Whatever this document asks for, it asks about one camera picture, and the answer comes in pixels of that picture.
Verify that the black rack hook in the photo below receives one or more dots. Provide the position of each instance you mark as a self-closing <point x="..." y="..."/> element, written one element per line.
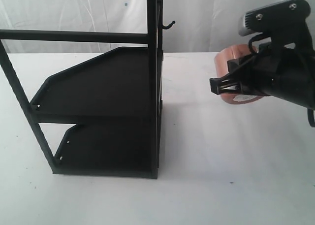
<point x="168" y="26"/>

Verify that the copper brown mug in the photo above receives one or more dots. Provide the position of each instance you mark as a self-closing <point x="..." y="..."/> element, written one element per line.
<point x="221" y="59"/>

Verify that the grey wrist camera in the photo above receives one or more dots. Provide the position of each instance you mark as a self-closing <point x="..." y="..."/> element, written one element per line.
<point x="274" y="16"/>

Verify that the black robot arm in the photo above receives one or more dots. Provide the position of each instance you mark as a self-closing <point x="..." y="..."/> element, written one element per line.
<point x="296" y="37"/>

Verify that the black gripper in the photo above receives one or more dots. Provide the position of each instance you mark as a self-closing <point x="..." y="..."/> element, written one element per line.
<point x="262" y="75"/>

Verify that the white backdrop curtain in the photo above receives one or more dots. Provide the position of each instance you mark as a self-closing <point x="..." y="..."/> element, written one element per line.
<point x="199" y="25"/>

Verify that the black metal shelf rack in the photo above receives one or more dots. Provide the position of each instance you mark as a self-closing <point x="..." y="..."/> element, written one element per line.
<point x="101" y="117"/>

